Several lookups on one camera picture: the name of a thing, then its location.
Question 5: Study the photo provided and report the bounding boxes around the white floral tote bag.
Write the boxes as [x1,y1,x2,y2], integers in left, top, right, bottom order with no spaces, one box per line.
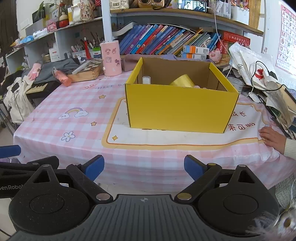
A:
[71,0,95,23]

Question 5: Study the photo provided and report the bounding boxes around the row of colourful books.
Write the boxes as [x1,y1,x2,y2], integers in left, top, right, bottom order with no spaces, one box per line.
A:
[113,22,219,57]

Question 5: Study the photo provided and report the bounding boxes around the purple pink cloth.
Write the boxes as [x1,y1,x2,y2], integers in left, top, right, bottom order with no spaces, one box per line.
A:
[121,53,186,72]

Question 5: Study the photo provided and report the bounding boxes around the pink pig plush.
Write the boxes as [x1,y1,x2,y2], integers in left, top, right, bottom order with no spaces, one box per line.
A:
[209,48,222,64]

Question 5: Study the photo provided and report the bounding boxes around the black charger with cable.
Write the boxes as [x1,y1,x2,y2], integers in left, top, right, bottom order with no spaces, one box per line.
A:
[249,61,287,92]

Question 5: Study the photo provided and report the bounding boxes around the white spray bottle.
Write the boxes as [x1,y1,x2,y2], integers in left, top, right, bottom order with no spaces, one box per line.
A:
[142,76,151,84]

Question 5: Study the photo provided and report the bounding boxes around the white tape roll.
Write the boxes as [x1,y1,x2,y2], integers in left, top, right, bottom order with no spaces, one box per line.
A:
[227,77,245,94]

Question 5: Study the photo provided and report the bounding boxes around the pink glove on clothes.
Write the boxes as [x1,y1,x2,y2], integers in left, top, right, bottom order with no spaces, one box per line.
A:
[27,63,42,81]

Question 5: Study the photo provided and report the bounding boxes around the grey clothes pile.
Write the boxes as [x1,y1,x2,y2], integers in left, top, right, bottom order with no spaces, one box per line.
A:
[33,58,79,84]

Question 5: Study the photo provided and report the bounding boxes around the gold retro radio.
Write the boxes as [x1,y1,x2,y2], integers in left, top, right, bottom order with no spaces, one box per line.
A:
[138,0,165,8]

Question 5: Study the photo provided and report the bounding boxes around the red dictionary books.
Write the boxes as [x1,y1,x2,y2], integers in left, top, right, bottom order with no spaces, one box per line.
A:
[216,31,251,55]

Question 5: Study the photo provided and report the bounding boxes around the yellow tape roll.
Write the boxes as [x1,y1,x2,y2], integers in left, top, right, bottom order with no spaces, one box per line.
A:
[170,74,195,88]

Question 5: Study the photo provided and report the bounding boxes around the pile of papers and bags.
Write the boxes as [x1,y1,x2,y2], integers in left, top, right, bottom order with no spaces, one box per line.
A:
[229,43,295,139]

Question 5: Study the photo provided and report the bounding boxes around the white pearl handbag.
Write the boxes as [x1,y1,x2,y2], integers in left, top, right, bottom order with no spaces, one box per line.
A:
[109,0,130,10]

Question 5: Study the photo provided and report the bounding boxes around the yellow cardboard box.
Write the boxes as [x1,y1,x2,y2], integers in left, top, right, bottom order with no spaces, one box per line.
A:
[125,58,239,133]

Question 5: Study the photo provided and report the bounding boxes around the wooden chess board box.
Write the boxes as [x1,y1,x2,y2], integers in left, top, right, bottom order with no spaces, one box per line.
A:
[68,58,103,82]

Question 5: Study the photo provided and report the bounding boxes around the orange white box upper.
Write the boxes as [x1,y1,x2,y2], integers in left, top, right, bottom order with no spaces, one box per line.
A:
[183,45,210,55]

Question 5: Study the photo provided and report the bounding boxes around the white blue bookshelf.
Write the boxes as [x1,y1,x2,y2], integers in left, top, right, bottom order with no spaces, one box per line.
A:
[4,0,266,75]

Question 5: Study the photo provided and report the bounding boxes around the white storage container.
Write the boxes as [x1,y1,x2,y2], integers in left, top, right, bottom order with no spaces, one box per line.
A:
[231,6,249,25]

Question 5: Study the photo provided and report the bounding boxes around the white charging cable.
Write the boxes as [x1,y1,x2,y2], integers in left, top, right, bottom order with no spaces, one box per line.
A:
[207,6,233,78]

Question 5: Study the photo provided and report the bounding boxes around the alphabet wall poster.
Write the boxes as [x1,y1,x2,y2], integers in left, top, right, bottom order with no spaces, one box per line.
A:
[276,1,295,75]

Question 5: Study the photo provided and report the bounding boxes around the smartphone on shelf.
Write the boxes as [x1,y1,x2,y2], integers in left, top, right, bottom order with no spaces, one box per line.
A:
[178,0,207,13]

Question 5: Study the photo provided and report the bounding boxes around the person's hand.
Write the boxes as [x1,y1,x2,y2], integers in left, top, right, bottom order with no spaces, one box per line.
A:
[259,127,287,154]

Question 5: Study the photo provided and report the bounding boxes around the pink cylinder pen holder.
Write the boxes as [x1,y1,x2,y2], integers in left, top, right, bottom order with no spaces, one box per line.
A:
[100,40,122,77]

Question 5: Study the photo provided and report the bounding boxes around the pink checkered tablecloth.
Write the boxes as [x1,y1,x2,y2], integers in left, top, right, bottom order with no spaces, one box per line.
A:
[14,73,295,192]

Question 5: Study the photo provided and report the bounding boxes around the orange pink bottle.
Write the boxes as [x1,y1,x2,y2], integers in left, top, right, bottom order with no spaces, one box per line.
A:
[53,67,72,87]

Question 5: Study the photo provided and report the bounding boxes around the pink fuzzy glove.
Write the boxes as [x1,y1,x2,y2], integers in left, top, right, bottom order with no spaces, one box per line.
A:
[194,85,207,89]

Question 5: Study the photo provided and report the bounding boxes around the orange white box lower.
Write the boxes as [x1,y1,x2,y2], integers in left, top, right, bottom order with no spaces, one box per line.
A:
[182,52,207,61]

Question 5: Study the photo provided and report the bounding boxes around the orange white box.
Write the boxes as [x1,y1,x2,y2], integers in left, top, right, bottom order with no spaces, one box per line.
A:
[183,45,210,55]
[182,52,207,61]

